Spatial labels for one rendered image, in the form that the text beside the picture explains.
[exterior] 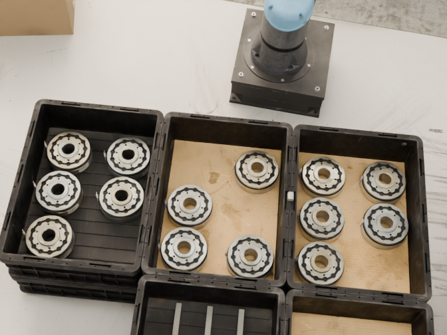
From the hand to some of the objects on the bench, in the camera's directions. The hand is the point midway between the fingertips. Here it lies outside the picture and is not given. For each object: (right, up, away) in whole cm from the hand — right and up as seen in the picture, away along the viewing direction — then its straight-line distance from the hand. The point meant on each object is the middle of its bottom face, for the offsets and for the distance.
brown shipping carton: (-124, +4, +43) cm, 131 cm away
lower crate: (-96, -57, +11) cm, 112 cm away
